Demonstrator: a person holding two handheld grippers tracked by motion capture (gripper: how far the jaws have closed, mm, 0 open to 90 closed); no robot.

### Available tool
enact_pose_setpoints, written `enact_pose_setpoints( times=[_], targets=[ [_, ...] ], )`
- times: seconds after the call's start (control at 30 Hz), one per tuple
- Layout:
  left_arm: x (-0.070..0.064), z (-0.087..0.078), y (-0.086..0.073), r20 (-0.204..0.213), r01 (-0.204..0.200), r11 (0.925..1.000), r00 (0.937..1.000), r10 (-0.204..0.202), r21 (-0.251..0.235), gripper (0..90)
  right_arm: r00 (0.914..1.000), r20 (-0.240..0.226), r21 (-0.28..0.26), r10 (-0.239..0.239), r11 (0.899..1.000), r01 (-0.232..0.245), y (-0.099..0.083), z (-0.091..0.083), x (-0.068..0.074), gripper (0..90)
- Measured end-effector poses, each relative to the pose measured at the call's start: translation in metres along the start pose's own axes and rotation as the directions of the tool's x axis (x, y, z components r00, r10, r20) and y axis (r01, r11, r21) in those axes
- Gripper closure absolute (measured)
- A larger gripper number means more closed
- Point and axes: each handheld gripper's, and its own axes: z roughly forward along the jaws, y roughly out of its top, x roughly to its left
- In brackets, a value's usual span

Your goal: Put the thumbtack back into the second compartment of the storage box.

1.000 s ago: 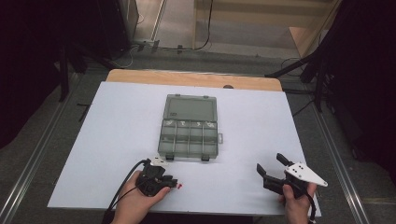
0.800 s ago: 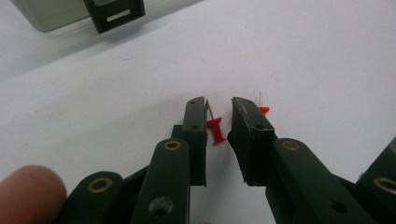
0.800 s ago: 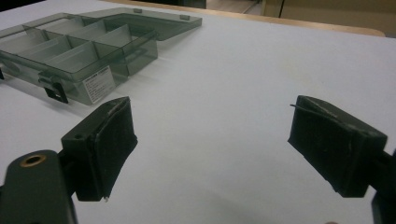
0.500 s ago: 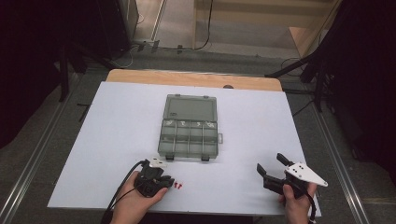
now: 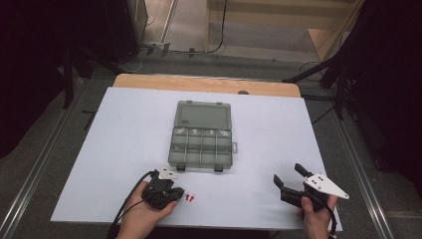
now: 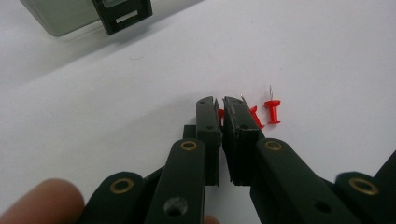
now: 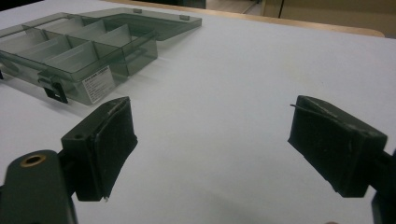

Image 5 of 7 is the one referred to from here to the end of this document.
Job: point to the smoky clear plastic compartment box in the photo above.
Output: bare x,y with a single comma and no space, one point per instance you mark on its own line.
200,139

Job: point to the person's right hand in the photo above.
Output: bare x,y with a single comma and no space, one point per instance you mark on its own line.
316,222

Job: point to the metal floor rail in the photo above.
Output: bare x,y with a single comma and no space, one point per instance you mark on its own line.
361,172
36,169

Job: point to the dark cabinet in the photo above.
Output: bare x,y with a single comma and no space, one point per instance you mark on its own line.
122,26

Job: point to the small pale hardware pieces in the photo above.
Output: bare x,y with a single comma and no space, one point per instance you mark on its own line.
225,133
210,132
194,132
180,131

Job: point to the wooden table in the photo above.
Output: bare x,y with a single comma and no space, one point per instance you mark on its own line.
185,83

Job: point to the white board sheet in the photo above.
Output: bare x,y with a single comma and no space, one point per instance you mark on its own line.
126,149

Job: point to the beige wooden cabinet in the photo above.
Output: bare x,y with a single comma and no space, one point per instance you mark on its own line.
265,16

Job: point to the small red screw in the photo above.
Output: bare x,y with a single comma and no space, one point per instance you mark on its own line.
192,198
187,197

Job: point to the person's left hand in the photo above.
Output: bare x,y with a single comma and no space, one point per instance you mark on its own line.
139,215

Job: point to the black metal stand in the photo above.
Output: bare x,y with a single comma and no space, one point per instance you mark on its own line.
68,79

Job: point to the black tripod stand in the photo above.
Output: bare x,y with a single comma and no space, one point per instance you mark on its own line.
331,69

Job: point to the dark curtain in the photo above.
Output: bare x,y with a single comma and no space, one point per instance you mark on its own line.
30,66
391,83

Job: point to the black L-shaped tool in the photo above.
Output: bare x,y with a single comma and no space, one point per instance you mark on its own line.
89,118

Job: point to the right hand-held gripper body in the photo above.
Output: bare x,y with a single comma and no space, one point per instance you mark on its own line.
323,187

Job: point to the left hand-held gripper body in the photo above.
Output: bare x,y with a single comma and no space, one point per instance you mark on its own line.
158,192

